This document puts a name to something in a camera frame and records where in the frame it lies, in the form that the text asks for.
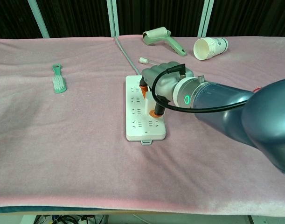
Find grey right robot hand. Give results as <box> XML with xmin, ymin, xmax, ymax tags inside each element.
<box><xmin>139</xmin><ymin>61</ymin><xmax>195</xmax><ymax>119</ymax></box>

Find small white capped tube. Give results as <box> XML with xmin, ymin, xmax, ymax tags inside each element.
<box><xmin>139</xmin><ymin>56</ymin><xmax>160</xmax><ymax>66</ymax></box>

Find green lint roller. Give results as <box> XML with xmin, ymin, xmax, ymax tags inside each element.
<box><xmin>142</xmin><ymin>27</ymin><xmax>188</xmax><ymax>57</ymax></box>

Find white paper cup stack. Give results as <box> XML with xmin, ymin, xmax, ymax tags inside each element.
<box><xmin>193</xmin><ymin>36</ymin><xmax>229</xmax><ymax>61</ymax></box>

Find white power strip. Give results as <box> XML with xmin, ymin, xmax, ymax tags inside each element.
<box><xmin>125</xmin><ymin>74</ymin><xmax>167</xmax><ymax>146</ymax></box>

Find green cleaning brush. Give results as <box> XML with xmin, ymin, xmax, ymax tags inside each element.
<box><xmin>52</xmin><ymin>63</ymin><xmax>68</xmax><ymax>94</ymax></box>

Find black curtain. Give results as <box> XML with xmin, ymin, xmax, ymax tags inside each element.
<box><xmin>0</xmin><ymin>0</ymin><xmax>285</xmax><ymax>39</ymax></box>

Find pink table cloth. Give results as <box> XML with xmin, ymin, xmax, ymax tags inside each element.
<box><xmin>0</xmin><ymin>35</ymin><xmax>285</xmax><ymax>217</ymax></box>

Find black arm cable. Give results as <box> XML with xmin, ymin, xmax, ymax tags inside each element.
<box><xmin>151</xmin><ymin>64</ymin><xmax>250</xmax><ymax>113</ymax></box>

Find grey power strip cord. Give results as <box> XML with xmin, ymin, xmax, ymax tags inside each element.
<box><xmin>115</xmin><ymin>36</ymin><xmax>143</xmax><ymax>76</ymax></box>

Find leaning white frame post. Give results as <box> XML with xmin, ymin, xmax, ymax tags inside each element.
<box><xmin>197</xmin><ymin>0</ymin><xmax>215</xmax><ymax>38</ymax></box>

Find upright white frame post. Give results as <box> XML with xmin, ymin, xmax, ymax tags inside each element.
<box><xmin>106</xmin><ymin>0</ymin><xmax>120</xmax><ymax>37</ymax></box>

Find slanted white frame post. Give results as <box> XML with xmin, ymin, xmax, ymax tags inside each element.
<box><xmin>28</xmin><ymin>0</ymin><xmax>50</xmax><ymax>39</ymax></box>

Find tangled black cables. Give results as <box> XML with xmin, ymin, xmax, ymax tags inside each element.
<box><xmin>35</xmin><ymin>213</ymin><xmax>108</xmax><ymax>224</ymax></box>

